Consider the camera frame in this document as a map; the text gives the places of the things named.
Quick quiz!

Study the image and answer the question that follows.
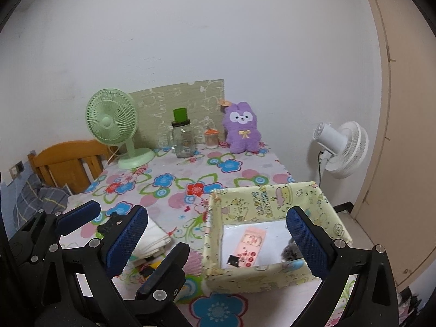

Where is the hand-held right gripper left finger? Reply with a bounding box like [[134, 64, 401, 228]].
[[41, 205, 149, 327]]

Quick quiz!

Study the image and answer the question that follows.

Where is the wooden bed headboard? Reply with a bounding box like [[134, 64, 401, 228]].
[[27, 140, 118, 195]]

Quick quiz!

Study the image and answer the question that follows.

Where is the pink card packet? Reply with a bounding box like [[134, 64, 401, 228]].
[[225, 228, 267, 268]]

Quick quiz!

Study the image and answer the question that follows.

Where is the floral tablecloth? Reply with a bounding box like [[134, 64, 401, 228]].
[[59, 141, 362, 327]]

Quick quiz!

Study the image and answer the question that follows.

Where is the white towel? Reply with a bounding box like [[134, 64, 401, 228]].
[[132, 217, 173, 260]]

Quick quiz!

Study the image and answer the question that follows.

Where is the black bundle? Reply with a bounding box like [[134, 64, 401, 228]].
[[96, 212, 124, 236]]

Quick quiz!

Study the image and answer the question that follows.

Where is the green patterned board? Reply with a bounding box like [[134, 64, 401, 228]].
[[129, 79, 225, 151]]

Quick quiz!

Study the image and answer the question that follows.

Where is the purple plush bunny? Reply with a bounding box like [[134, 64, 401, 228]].
[[221, 101, 264, 154]]

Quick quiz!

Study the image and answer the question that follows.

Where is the white paper sheet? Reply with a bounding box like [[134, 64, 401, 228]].
[[221, 221, 290, 267]]

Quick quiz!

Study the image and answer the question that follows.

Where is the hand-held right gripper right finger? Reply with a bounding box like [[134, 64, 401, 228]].
[[285, 206, 400, 327]]

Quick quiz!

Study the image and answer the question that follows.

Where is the yellow-green printed box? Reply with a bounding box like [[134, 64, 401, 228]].
[[201, 181, 353, 294]]

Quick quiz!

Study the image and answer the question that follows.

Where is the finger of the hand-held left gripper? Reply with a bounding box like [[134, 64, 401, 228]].
[[134, 241, 190, 316], [7, 200, 102, 280]]

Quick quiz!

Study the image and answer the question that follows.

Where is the green desk fan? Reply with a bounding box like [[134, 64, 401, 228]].
[[85, 89, 156, 170]]

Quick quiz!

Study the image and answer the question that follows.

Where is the yellow and black soft item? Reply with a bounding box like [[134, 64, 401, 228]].
[[134, 257, 165, 281]]

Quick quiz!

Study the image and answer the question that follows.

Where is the grey fuzzy item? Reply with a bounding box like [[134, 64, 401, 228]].
[[280, 240, 303, 263]]

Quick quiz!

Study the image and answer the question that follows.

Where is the white standing fan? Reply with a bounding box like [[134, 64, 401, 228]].
[[313, 120, 369, 180]]

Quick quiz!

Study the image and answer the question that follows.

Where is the small glass cotton-swab jar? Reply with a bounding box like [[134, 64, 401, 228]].
[[204, 127, 219, 149]]

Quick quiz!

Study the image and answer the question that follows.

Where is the glass mug jar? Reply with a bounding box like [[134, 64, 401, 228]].
[[168, 120, 198, 159]]

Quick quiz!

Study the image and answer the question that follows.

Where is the beige door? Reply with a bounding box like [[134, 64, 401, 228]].
[[351, 0, 436, 290]]

